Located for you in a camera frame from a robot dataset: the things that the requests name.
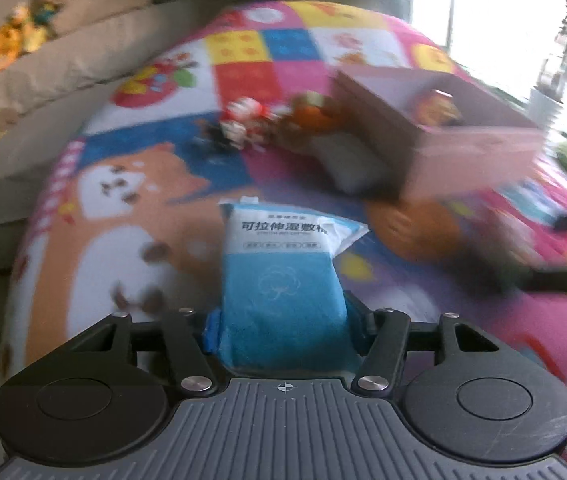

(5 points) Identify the white plant pot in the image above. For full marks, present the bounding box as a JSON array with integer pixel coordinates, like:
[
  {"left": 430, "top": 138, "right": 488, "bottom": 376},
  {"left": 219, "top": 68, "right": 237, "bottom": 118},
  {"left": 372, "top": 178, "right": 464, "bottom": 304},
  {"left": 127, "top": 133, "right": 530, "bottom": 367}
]
[{"left": 527, "top": 86, "right": 564, "bottom": 133}]

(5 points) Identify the pink cardboard box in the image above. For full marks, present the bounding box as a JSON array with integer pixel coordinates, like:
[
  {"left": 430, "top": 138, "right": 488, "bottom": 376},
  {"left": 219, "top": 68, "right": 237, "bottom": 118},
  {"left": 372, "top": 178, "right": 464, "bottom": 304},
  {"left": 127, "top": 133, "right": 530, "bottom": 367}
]
[{"left": 331, "top": 65, "right": 547, "bottom": 202}]

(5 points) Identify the plush doll with green clothes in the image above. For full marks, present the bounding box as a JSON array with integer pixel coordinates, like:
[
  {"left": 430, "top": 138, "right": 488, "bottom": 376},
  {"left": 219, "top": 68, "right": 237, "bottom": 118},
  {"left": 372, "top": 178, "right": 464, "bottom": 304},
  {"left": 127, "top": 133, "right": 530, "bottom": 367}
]
[{"left": 28, "top": 0, "right": 66, "bottom": 41}]

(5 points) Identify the beige sofa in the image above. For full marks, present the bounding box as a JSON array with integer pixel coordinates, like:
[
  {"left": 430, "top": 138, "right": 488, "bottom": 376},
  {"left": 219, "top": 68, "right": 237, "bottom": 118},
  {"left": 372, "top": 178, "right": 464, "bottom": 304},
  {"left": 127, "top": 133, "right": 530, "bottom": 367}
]
[{"left": 0, "top": 0, "right": 236, "bottom": 276}]

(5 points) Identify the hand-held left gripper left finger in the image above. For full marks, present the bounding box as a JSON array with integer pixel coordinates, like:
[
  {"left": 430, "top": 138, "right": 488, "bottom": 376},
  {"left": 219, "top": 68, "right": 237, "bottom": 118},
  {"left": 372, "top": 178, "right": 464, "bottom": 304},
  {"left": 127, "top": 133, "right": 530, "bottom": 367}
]
[{"left": 66, "top": 307, "right": 222, "bottom": 398}]

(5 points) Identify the small black toy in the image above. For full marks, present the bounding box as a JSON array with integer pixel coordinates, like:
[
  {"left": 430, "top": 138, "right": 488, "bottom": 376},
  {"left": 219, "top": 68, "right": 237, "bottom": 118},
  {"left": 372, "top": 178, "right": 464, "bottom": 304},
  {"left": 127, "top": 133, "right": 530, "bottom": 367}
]
[{"left": 197, "top": 120, "right": 244, "bottom": 156}]

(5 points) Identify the blue and white soft packet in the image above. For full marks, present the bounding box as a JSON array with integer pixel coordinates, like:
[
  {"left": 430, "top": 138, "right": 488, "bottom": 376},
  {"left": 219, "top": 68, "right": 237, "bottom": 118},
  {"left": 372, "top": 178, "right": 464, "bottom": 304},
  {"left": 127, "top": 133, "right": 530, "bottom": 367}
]
[{"left": 217, "top": 197, "right": 370, "bottom": 376}]

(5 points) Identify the red and white toy figure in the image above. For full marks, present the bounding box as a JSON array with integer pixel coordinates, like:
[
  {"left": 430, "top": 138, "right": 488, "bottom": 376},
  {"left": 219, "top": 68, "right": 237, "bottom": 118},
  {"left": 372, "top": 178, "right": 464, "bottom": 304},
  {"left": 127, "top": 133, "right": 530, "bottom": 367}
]
[{"left": 220, "top": 97, "right": 276, "bottom": 148}]

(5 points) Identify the red and yellow round toy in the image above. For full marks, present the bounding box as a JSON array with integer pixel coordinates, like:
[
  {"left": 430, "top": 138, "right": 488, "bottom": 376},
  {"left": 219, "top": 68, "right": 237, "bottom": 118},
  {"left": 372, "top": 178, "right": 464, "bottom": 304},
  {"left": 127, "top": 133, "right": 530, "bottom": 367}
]
[{"left": 413, "top": 89, "right": 464, "bottom": 128}]

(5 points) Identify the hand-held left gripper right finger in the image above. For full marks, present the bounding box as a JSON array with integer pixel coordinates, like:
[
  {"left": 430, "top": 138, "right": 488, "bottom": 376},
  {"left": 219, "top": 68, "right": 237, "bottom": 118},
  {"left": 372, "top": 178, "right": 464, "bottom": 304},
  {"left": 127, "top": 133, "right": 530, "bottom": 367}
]
[{"left": 345, "top": 290, "right": 500, "bottom": 397}]

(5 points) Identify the colourful cartoon play mat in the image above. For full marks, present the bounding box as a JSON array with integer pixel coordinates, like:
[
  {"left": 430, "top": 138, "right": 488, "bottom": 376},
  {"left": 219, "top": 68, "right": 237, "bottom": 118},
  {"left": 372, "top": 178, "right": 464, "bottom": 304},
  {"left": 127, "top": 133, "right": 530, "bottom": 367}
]
[{"left": 0, "top": 0, "right": 567, "bottom": 480}]

